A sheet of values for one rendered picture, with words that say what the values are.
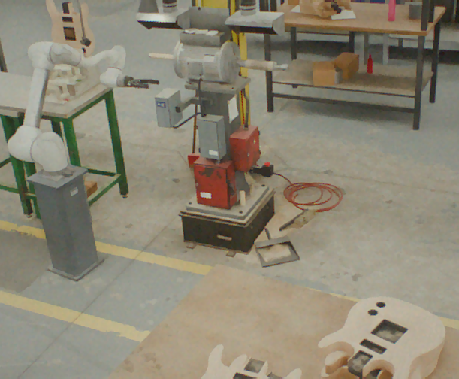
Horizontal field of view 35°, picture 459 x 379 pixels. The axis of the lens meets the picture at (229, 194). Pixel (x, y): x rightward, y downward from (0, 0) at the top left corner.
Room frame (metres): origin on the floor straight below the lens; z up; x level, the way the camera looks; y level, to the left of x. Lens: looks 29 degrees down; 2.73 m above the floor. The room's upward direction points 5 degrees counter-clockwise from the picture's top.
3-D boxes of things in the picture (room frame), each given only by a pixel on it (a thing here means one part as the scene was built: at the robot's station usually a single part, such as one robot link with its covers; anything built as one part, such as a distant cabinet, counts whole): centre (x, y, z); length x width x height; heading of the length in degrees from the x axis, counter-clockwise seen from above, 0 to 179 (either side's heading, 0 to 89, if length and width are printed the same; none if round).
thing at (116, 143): (4.96, 0.82, 0.45); 0.05 x 0.05 x 0.90; 62
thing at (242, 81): (4.35, 0.01, 1.11); 0.36 x 0.24 x 0.04; 62
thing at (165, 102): (4.20, 0.26, 0.99); 0.24 x 0.21 x 0.26; 62
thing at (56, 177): (4.04, 1.05, 0.73); 0.22 x 0.18 x 0.06; 55
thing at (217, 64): (4.37, 0.08, 1.25); 0.41 x 0.27 x 0.26; 62
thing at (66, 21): (5.04, 1.02, 1.33); 0.35 x 0.04 x 0.40; 61
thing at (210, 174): (4.20, 0.09, 0.49); 0.25 x 0.12 x 0.37; 62
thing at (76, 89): (4.90, 1.09, 0.98); 0.27 x 0.16 x 0.09; 62
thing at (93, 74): (5.03, 1.02, 1.02); 0.27 x 0.15 x 0.17; 62
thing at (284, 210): (4.69, 0.03, 0.02); 1.46 x 1.45 x 0.04; 62
